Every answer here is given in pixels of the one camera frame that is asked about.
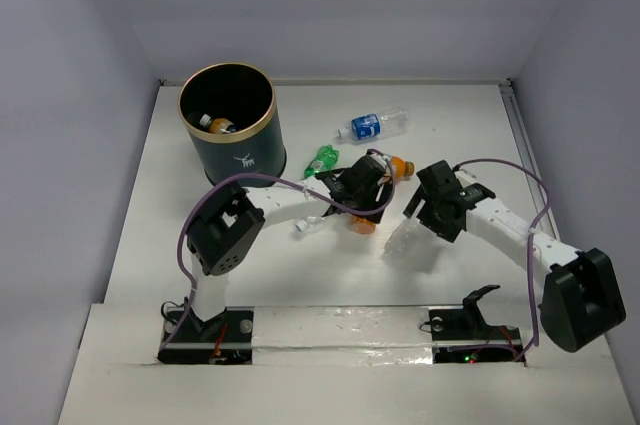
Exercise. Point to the blue label water bottle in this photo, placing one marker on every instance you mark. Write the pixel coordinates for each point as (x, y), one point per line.
(374, 126)

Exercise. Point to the small orange floral bottle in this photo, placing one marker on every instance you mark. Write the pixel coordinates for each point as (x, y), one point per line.
(362, 225)

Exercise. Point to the metal rail at table edge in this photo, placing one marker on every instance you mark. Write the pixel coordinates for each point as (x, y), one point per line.
(526, 155)

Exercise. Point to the green plastic bottle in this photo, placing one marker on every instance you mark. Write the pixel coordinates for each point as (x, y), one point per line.
(325, 160)

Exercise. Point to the tall orange blue tea bottle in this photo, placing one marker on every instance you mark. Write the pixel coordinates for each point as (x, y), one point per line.
(218, 126)

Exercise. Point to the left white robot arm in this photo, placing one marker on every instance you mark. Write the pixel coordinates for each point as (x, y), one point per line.
(223, 226)

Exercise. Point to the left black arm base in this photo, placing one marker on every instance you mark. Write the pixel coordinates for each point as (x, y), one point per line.
(224, 340)

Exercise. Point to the silver foil tape strip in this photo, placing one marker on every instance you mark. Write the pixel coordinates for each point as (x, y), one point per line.
(340, 336)

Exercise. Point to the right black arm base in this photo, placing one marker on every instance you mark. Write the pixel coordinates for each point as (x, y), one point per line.
(461, 335)

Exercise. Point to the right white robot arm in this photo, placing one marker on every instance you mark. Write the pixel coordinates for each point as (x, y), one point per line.
(574, 296)

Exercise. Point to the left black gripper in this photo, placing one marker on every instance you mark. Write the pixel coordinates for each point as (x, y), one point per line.
(350, 190)

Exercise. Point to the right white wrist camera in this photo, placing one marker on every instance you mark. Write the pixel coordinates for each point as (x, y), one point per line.
(464, 176)

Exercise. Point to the small orange bottle barcode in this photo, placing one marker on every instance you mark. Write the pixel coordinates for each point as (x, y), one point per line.
(402, 170)

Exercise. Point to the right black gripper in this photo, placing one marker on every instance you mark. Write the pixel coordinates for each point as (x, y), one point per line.
(447, 230)

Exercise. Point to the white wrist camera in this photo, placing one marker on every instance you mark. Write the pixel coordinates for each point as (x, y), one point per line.
(383, 159)
(464, 176)

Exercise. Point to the dark bin with gold rim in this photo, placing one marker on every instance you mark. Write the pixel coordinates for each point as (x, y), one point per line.
(230, 113)

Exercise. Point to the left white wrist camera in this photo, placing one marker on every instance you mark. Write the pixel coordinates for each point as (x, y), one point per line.
(383, 159)

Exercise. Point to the clear crushed bottle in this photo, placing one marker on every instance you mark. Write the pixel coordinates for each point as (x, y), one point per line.
(411, 247)

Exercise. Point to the clear bottle white cap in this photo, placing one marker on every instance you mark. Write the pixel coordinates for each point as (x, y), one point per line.
(308, 225)

